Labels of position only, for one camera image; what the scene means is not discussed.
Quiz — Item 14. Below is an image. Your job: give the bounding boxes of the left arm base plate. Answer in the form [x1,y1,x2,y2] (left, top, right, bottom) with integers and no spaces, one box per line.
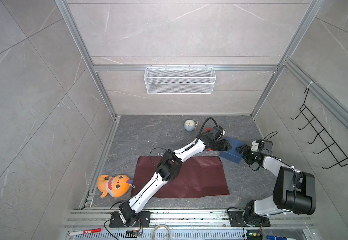
[108,211,151,228]

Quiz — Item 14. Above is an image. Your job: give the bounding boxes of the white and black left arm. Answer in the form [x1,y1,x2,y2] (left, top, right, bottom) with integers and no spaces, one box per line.
[119,117,231,227]

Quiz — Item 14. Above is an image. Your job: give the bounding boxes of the black wire hook rack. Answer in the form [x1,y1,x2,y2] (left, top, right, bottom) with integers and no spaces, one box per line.
[290,88,348,170]

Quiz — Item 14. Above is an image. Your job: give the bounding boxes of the white wire mesh basket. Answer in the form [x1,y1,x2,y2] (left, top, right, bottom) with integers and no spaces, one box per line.
[144,67,217,95]

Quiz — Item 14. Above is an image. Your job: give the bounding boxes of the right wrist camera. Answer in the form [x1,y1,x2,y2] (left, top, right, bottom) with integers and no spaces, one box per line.
[251,140,273,155]

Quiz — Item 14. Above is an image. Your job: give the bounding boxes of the blue and white marker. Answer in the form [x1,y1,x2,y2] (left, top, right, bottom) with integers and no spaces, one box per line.
[266,235,296,240]

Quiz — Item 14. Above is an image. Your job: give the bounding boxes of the small round white clock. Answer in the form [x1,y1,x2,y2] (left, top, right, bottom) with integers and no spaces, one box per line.
[184,119,197,132]

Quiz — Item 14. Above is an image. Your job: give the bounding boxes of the coiled grey cable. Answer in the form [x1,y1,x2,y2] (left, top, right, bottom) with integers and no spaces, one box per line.
[151,223,172,240]

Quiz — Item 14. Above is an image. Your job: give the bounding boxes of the red tape dispenser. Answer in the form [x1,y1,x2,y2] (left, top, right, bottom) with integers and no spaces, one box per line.
[202,128,214,151]

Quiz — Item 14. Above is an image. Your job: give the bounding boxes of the red and white marker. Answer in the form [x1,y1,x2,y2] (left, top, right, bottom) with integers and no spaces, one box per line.
[68,228,101,237]

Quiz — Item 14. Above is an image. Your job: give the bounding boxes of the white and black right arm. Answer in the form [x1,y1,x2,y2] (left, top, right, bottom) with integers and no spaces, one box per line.
[236,145,316,226]

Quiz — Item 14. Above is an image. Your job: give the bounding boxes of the aluminium front rail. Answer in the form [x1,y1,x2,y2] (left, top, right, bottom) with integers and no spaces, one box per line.
[63,209,320,240]

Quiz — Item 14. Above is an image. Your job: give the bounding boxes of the orange plush toy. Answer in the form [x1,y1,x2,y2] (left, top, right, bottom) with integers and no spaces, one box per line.
[97,175,134,198]

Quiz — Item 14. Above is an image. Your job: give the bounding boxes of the dark red wrapping paper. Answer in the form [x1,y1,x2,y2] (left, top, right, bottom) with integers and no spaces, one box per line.
[131,156,230,199]

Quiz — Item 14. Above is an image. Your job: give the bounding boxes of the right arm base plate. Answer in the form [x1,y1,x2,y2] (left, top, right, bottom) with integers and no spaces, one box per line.
[227,210,271,227]

